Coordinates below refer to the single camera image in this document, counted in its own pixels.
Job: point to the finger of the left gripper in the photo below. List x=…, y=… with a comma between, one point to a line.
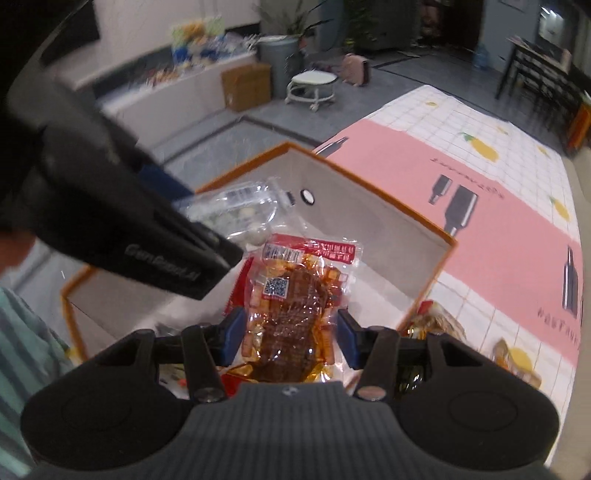
x=160, y=182

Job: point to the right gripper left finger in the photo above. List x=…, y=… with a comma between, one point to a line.
x=205, y=349

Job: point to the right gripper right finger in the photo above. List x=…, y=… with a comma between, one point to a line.
x=374, y=351

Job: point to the black seaweed snack bag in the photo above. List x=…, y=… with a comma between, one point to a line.
x=409, y=378

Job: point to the red braised meat packet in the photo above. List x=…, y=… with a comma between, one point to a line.
x=291, y=289

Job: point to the clear white candy bag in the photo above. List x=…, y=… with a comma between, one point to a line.
x=246, y=214

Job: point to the yellow peanut bag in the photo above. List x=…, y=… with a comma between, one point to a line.
x=517, y=362

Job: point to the person hand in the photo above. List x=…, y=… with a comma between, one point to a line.
x=14, y=248

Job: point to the orange crispy sticks bag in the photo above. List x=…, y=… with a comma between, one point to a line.
x=432, y=318

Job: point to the white tv cabinet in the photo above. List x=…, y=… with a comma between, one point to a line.
x=153, y=113

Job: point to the orange cardboard box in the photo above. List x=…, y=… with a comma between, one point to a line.
x=403, y=253

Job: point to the brown cardboard box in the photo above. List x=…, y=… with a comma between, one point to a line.
x=246, y=87

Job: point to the teddy bear picture box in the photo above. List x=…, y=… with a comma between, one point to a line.
x=192, y=37

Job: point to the lemon pattern tablecloth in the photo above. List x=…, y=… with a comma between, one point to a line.
x=517, y=275

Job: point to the grey trash bin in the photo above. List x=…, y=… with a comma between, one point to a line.
x=283, y=54

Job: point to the white round stool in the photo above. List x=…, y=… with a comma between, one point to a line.
x=312, y=87

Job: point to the potted plant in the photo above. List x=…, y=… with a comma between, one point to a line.
x=300, y=19

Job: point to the pink backpack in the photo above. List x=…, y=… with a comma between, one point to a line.
x=355, y=70

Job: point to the dark drawer cabinet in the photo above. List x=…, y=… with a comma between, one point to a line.
x=381, y=25

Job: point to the orange stool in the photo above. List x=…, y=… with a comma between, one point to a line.
x=579, y=127

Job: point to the water jug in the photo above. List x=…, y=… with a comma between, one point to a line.
x=481, y=58

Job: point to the black dining table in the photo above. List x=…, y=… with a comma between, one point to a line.
x=556, y=96

